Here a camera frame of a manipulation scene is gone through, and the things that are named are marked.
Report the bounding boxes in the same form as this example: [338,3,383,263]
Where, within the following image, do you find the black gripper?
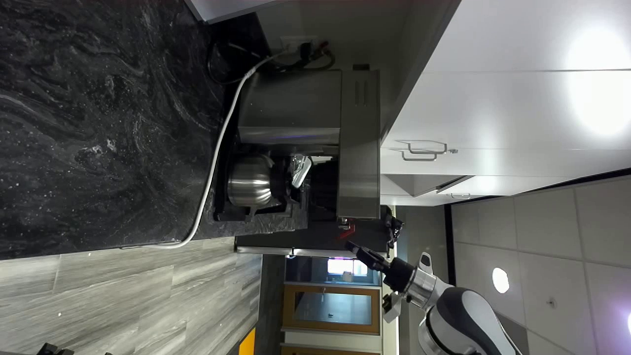
[346,238,419,295]

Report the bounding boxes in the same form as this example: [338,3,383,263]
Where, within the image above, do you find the wooden framed window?
[281,279,385,338]

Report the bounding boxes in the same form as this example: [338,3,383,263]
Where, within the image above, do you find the silver black coffee maker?
[214,64,405,244]

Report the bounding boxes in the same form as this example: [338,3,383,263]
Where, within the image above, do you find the stainless steel coffee carafe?
[226,153,293,212]

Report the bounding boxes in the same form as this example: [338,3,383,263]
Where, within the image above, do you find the round ceiling light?
[492,265,513,293]

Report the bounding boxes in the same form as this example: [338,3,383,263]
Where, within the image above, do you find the yellow object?
[237,327,259,355]

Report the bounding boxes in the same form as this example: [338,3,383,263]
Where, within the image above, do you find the white upper kitchen cabinets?
[379,0,631,208]

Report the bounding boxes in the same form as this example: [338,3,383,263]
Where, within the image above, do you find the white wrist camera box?
[379,289,411,325]

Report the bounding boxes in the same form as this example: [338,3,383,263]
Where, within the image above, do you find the short silver cabinet handle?
[401,149,441,163]

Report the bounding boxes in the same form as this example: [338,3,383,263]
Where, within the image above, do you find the white cabinet door handle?
[397,137,460,155]

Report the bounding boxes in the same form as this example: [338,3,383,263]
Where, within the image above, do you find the white power cable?
[121,48,295,252]

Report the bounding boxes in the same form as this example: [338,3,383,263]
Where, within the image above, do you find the black power cable with plug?
[283,39,338,72]

